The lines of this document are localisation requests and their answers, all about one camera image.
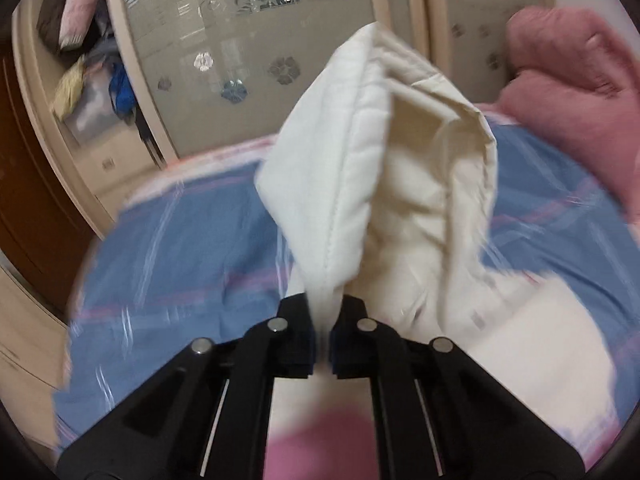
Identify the grey garment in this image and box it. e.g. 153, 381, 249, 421
85, 35, 118, 68

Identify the translucent storage box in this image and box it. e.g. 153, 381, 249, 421
62, 77, 126, 143

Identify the brown jacket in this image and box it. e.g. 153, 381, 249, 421
37, 0, 76, 56

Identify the yellow crumpled cloth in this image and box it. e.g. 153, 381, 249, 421
52, 55, 88, 121

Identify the blue striped blanket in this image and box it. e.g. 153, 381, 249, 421
52, 125, 640, 461

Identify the beige wardrobe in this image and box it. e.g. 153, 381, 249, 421
12, 0, 561, 231

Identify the pink and white hooded jacket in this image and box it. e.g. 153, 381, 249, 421
255, 22, 621, 480

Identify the beige wardrobe drawer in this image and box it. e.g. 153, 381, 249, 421
75, 130, 166, 201

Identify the brown wooden door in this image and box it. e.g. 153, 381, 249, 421
0, 55, 93, 293

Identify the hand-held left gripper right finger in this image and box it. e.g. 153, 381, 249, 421
330, 295, 586, 480

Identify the beige cabinet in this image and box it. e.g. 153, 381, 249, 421
0, 265, 71, 411

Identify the rolled pink quilt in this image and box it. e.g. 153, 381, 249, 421
475, 7, 640, 221

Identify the blue garment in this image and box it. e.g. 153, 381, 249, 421
107, 62, 138, 121

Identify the frosted floral sliding door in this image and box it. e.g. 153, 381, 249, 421
102, 0, 431, 161

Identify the pink puffer jacket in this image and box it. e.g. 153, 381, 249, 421
59, 0, 108, 51

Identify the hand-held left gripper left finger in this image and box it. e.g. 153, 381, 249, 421
55, 295, 318, 480

